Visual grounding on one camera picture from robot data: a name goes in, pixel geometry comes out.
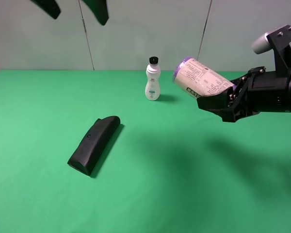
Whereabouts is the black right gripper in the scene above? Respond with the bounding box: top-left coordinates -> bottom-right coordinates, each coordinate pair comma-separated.
197,67 -> 291,122

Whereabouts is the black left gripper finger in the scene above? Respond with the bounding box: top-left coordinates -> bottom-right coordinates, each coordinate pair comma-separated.
31,0 -> 61,19
82,0 -> 109,26

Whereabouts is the purple garbage bag roll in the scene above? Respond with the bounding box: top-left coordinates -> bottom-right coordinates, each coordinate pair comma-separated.
173,57 -> 236,98

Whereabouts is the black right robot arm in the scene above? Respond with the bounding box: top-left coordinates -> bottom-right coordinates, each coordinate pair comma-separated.
197,67 -> 291,122

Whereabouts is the white bottle with black brush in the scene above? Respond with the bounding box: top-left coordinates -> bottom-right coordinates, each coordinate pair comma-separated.
145,56 -> 161,101

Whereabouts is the black glasses case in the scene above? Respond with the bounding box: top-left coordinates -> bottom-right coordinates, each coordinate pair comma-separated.
67,116 -> 121,176

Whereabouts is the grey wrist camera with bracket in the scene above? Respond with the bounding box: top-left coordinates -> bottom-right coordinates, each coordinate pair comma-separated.
251,24 -> 291,77

